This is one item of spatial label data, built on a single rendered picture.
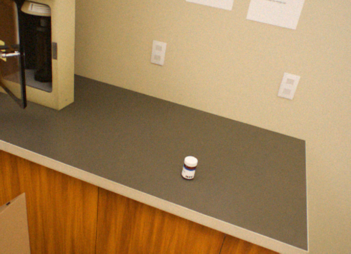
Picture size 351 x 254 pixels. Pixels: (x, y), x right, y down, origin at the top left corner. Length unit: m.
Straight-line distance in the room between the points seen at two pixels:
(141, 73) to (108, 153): 0.63
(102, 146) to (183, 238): 0.44
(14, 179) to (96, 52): 0.78
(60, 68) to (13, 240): 0.84
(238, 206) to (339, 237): 0.98
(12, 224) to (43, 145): 0.58
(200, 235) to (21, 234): 0.58
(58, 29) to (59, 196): 0.63
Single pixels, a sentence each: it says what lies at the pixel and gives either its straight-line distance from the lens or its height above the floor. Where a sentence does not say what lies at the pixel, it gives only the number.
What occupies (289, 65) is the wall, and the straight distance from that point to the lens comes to 1.54.
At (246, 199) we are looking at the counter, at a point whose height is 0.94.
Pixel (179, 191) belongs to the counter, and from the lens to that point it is 1.08.
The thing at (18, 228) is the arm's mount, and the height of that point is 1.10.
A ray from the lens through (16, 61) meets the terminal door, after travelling 1.34.
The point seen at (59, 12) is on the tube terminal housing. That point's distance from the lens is 1.36.
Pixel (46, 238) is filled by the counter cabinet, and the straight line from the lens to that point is 1.52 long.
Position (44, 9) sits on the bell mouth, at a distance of 1.44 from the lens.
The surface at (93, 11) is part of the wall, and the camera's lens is 1.78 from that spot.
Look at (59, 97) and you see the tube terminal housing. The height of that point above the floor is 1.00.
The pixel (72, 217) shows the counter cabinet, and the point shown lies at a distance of 1.34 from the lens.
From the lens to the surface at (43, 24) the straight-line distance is 1.53.
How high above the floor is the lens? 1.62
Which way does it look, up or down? 28 degrees down
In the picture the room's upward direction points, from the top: 10 degrees clockwise
